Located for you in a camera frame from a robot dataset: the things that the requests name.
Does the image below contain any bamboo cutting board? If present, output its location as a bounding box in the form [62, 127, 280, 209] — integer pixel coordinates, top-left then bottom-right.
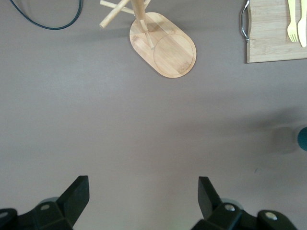
[240, 0, 307, 64]

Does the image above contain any black loose cable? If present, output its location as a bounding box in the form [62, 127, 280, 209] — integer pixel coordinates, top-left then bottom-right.
[9, 0, 83, 31]

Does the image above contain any dark green ribbed cup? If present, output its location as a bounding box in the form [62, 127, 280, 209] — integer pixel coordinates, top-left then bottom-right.
[297, 126, 307, 152]

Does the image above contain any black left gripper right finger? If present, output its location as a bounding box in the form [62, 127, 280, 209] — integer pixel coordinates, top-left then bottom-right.
[189, 176, 302, 230]

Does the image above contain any yellow plastic knife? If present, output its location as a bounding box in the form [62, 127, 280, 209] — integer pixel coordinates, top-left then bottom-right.
[297, 0, 307, 48]

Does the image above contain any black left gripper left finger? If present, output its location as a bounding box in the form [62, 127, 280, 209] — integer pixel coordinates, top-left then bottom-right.
[0, 175, 90, 230]

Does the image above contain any wooden cup rack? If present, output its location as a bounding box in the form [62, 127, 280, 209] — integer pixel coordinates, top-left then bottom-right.
[99, 0, 197, 79]

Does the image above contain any yellow plastic fork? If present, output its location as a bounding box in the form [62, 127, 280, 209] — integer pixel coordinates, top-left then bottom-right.
[287, 0, 299, 43]

